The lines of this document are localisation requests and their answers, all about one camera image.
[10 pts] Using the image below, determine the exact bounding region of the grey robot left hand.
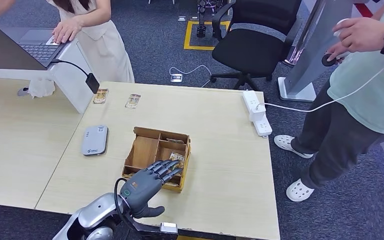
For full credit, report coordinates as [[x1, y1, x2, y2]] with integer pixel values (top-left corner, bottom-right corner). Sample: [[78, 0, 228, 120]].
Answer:
[[119, 159, 184, 220]]

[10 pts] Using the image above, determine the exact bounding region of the person's right hand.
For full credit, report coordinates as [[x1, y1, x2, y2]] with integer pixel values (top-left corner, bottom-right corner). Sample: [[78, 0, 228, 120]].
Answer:
[[326, 41, 352, 65]]

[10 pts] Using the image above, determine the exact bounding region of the person's left hand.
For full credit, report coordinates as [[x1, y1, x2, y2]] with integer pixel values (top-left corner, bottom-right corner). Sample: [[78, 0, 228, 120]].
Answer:
[[336, 17, 384, 54], [51, 17, 83, 45]]

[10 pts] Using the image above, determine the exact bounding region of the black round hand controller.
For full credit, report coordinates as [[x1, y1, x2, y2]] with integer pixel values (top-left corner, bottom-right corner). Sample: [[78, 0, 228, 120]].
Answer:
[[321, 52, 338, 67]]

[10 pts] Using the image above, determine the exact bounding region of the white hand controller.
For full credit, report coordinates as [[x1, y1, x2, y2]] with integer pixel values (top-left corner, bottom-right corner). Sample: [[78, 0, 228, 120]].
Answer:
[[332, 18, 350, 37]]

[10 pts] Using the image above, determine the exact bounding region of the person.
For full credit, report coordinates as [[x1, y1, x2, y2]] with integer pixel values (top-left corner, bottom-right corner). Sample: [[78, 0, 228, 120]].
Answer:
[[0, 0, 136, 84], [273, 0, 384, 203]]

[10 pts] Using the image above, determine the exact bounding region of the grey card reader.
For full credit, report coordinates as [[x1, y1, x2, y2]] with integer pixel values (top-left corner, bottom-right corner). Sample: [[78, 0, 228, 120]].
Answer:
[[80, 124, 109, 157]]

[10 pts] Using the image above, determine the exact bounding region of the grey metal floor stand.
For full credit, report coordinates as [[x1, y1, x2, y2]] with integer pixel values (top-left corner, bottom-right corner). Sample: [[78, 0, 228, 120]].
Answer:
[[277, 0, 354, 103]]

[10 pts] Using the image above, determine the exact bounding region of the dark grey laptop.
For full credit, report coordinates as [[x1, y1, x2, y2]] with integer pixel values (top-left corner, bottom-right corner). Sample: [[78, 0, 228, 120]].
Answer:
[[0, 13, 70, 71]]

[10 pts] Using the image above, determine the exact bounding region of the wooden compartment box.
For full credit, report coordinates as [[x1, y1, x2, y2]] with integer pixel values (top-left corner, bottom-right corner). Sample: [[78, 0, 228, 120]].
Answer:
[[121, 126, 192, 194]]

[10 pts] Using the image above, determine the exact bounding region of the white reception counter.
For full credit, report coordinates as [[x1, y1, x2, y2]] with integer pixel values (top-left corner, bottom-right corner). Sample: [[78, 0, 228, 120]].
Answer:
[[0, 38, 95, 115]]

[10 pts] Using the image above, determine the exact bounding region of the black laptop power adapter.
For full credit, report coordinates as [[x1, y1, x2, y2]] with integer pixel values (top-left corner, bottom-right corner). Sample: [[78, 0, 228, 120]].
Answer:
[[85, 72, 100, 95]]

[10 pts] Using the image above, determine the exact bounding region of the white crumpled tissue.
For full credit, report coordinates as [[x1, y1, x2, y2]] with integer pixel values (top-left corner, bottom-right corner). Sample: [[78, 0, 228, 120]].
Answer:
[[27, 77, 56, 99]]

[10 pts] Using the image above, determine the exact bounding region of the black office chair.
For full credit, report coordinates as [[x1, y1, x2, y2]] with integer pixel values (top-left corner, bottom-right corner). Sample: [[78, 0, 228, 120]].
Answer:
[[210, 0, 303, 92]]

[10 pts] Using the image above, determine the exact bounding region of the white charger plug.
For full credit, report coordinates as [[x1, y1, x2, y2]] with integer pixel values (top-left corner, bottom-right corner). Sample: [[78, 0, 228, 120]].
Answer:
[[248, 103, 267, 123]]

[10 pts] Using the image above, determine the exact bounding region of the white perforated clog shoe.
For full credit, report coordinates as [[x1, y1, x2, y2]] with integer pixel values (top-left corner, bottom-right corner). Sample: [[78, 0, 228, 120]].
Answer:
[[285, 178, 315, 203], [273, 134, 314, 160]]

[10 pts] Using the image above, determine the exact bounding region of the white power strip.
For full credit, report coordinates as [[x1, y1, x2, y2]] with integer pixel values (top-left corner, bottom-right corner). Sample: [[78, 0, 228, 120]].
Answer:
[[242, 90, 273, 138]]

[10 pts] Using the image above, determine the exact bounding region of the black wheeled equipment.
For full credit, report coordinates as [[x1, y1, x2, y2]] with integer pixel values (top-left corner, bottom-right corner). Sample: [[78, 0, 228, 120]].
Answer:
[[195, 0, 225, 39]]

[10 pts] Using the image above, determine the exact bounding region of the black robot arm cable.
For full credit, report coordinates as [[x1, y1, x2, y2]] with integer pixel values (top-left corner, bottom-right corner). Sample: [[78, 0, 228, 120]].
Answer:
[[113, 177, 137, 233]]

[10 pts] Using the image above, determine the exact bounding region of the black laptop power cable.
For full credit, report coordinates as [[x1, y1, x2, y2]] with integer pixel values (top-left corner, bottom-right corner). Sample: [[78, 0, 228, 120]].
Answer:
[[50, 58, 90, 78]]

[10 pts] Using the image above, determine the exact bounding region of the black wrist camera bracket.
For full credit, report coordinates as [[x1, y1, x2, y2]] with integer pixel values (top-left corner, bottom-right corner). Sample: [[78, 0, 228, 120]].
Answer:
[[122, 211, 180, 240]]

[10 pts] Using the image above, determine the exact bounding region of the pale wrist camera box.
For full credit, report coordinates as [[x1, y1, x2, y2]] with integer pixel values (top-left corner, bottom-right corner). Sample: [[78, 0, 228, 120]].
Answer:
[[159, 221, 179, 234]]

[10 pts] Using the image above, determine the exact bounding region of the white charger cable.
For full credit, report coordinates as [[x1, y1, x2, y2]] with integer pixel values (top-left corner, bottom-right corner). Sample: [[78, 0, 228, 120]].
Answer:
[[256, 64, 384, 114]]

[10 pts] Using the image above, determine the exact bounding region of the white floor cable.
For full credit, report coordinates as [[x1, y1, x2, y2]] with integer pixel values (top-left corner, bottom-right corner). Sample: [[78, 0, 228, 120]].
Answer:
[[169, 64, 212, 89]]

